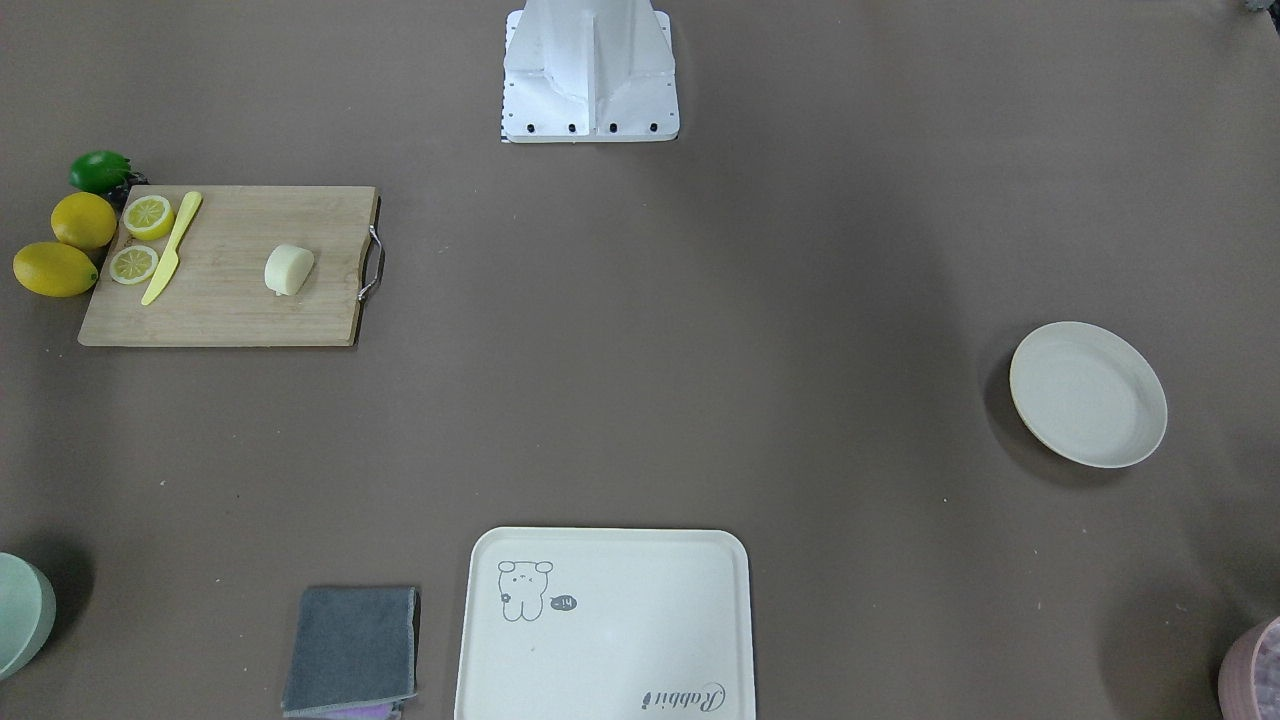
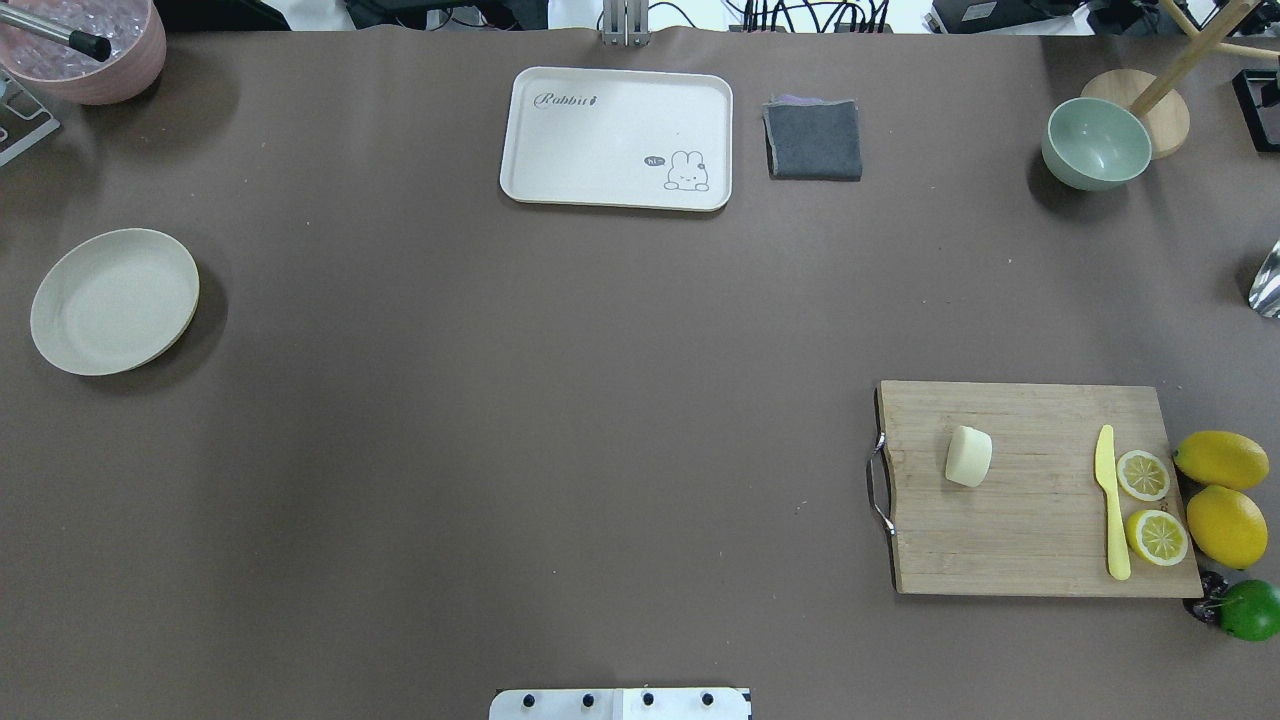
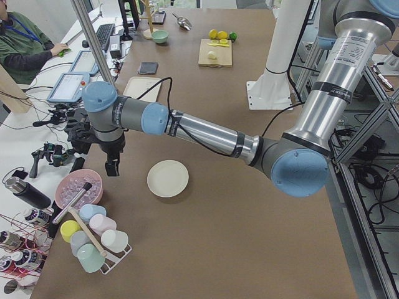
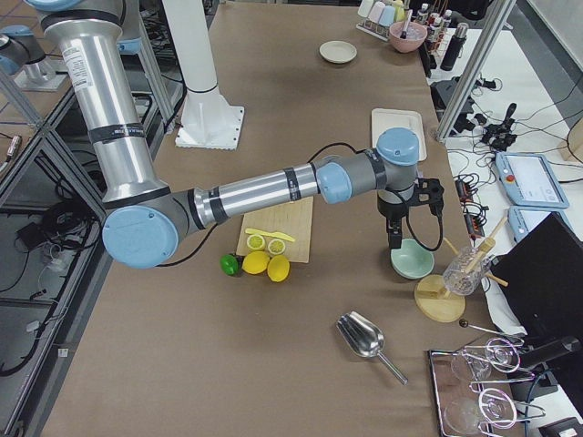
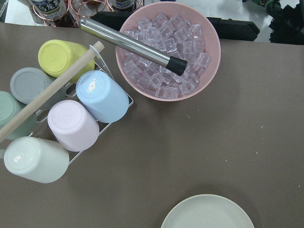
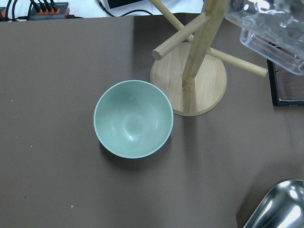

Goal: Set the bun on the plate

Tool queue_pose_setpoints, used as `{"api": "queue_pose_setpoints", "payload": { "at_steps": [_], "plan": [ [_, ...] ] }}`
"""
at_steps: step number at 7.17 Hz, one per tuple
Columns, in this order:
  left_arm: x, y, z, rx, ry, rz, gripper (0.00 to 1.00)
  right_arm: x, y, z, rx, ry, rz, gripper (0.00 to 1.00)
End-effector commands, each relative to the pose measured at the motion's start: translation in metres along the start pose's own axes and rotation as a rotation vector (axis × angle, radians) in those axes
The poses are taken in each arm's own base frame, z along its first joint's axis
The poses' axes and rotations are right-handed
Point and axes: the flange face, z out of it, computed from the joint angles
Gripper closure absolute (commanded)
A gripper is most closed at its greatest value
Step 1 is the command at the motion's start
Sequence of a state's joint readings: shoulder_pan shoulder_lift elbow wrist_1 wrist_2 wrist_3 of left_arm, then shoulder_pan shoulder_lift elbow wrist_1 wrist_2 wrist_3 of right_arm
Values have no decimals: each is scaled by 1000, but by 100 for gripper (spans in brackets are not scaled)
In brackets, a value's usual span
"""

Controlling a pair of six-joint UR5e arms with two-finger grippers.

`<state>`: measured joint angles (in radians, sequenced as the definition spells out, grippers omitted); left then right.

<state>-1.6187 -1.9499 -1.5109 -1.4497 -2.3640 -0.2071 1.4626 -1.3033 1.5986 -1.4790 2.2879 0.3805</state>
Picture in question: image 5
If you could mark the white plastic cup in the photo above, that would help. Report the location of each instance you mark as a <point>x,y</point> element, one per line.
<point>36,159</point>

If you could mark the white wire cup rack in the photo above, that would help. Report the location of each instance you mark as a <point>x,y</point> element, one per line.
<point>41,115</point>

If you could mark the black equipment at corner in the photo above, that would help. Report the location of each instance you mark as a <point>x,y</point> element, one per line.
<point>287,24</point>

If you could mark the pink bowl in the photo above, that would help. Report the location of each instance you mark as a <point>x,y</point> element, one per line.
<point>170,9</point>

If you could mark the green plastic cup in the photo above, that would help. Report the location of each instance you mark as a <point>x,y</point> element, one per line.
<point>9,107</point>

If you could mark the dark bottle right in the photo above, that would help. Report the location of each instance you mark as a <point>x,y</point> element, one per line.
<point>123,5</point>

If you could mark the clear ice cubes pile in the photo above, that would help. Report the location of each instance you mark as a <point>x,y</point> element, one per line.
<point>177,37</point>

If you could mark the brown table mat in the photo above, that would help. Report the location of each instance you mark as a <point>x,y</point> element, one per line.
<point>242,137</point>

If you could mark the yellow plastic cup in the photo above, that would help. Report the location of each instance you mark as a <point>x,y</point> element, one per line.
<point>56,56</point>

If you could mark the blue plastic cup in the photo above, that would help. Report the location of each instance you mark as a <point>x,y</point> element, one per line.
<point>102,96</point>

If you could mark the wooden rack handle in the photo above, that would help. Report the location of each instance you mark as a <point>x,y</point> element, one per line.
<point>29,109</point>

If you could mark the steel muddler black tip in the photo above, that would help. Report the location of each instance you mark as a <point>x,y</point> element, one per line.
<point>132,45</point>

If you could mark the pink plastic cup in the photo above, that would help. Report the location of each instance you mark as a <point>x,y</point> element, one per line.
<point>72,125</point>

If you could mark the copper wire bottle holder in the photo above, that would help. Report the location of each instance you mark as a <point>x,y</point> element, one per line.
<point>77,9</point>

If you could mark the black foam block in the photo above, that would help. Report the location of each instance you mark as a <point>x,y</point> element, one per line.
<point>225,28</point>

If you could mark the white round plate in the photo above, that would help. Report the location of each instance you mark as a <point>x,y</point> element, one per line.
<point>207,211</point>

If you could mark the tea bottle left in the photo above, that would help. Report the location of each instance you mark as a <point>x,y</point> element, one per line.
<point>50,9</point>

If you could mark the grey plastic cup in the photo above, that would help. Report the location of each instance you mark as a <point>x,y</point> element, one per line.
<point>27,83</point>

